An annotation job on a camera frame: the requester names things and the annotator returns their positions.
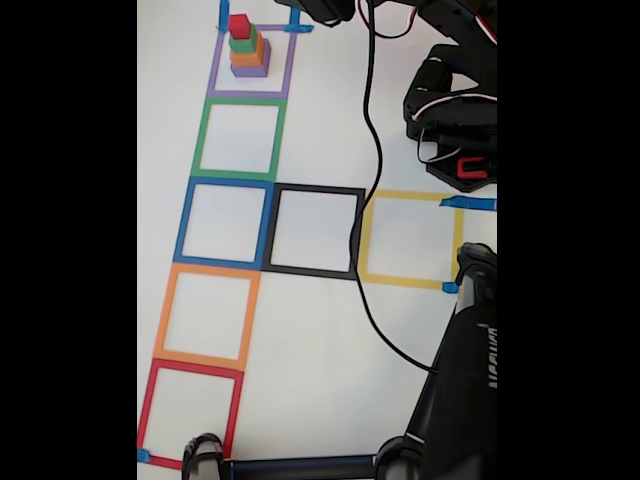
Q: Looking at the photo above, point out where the large purple cube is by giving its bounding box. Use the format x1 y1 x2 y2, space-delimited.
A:
231 38 272 79

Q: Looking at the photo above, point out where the black cable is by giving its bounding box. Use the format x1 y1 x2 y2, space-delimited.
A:
349 0 441 375

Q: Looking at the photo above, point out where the black square frame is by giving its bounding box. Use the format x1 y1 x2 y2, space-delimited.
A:
260 182 367 281

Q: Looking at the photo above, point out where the orange cube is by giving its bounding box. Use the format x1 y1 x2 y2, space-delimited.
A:
230 35 266 69

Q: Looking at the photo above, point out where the red square frame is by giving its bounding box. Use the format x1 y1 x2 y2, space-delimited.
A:
137 357 245 471

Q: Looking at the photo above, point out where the orange square frame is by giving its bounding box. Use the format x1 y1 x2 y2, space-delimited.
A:
153 262 262 372

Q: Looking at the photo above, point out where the blue square frame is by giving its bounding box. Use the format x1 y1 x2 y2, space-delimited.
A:
172 177 276 271

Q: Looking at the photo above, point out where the purple square frame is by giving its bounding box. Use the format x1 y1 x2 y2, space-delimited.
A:
206 23 297 100

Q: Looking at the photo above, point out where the yellow square frame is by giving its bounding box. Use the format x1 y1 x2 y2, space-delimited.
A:
357 188 465 291

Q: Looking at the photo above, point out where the black tripod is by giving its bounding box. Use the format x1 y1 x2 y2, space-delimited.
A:
181 242 498 480

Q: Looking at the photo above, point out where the green cube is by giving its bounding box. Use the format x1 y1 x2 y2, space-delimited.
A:
229 23 264 54

